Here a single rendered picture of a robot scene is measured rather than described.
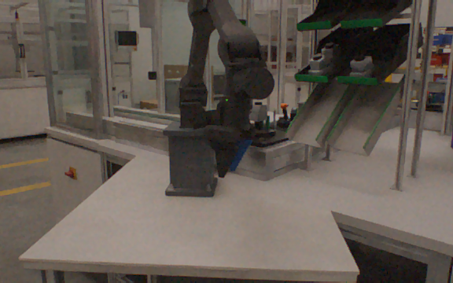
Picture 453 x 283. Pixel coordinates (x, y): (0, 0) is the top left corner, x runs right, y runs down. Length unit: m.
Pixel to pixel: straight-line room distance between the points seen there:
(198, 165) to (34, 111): 5.53
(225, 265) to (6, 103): 5.83
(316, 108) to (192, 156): 0.48
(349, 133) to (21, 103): 5.70
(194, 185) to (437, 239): 0.65
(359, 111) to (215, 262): 0.72
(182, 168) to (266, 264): 0.45
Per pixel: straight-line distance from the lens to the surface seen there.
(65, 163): 2.30
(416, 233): 1.03
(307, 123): 1.32
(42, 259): 0.91
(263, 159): 1.28
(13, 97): 6.46
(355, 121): 1.27
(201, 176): 1.14
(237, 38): 0.74
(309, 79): 1.26
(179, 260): 0.83
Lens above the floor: 1.27
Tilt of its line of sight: 13 degrees down
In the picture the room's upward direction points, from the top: straight up
